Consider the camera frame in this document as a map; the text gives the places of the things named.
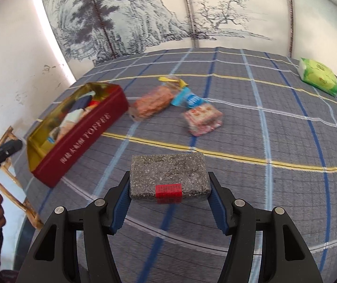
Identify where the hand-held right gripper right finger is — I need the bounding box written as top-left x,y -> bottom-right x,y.
208,171 -> 324,283

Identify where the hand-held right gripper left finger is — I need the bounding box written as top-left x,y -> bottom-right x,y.
17,171 -> 131,283

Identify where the dark sesame block packet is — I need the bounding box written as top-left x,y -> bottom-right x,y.
129,153 -> 212,204

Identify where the dark candy with blue ends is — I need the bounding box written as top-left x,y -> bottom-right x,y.
48,128 -> 61,143

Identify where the red and gold tin box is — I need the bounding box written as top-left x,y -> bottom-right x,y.
26,83 -> 129,188

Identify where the pink printed snack packet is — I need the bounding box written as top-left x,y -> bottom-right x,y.
183,103 -> 224,137

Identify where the navy and white snack packet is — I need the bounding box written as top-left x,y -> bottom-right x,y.
59,92 -> 97,127

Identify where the clear orange meat snack packet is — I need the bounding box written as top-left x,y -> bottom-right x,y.
128,85 -> 175,121

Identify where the yellow candy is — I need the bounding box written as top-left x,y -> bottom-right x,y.
158,76 -> 188,89

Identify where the bamboo chair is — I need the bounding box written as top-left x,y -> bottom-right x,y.
0,126 -> 44,229

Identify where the grey plaid blanket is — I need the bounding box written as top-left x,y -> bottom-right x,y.
9,46 -> 337,283

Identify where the green tissue pack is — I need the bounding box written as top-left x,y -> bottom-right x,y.
297,57 -> 337,97

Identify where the landscape painted folding screen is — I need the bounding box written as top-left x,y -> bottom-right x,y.
37,0 -> 337,87

